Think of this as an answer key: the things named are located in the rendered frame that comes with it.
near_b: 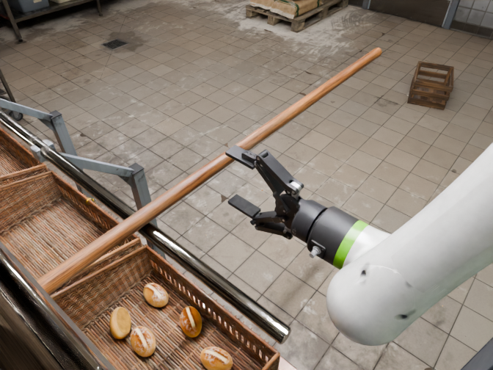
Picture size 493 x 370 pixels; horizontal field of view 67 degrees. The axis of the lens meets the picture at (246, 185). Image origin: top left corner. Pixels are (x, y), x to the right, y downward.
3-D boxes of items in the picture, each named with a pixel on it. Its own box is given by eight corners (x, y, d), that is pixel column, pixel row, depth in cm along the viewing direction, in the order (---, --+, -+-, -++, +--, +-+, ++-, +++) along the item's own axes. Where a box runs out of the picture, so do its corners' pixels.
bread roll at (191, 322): (177, 313, 120) (174, 305, 117) (197, 307, 122) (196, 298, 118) (185, 343, 113) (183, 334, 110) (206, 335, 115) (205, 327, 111)
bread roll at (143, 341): (127, 337, 115) (122, 329, 111) (147, 324, 118) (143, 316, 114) (141, 364, 109) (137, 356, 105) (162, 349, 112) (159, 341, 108)
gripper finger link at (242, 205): (260, 208, 80) (260, 211, 80) (236, 193, 83) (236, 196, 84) (252, 216, 78) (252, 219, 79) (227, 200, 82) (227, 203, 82)
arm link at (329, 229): (357, 241, 71) (367, 208, 65) (324, 282, 65) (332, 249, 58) (329, 225, 74) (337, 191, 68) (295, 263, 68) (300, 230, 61)
